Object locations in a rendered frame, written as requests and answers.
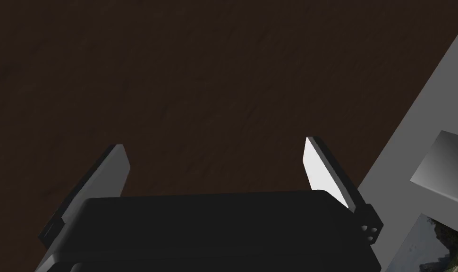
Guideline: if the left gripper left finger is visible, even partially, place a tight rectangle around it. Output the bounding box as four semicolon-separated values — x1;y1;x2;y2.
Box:
38;143;131;249

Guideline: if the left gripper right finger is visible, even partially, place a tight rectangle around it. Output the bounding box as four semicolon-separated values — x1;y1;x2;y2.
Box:
302;136;384;246

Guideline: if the landscape wall picture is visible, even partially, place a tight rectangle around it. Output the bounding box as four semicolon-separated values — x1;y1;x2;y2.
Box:
385;213;458;272

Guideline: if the grey rectangular block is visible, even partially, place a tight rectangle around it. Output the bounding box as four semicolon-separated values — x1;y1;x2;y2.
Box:
409;130;458;209

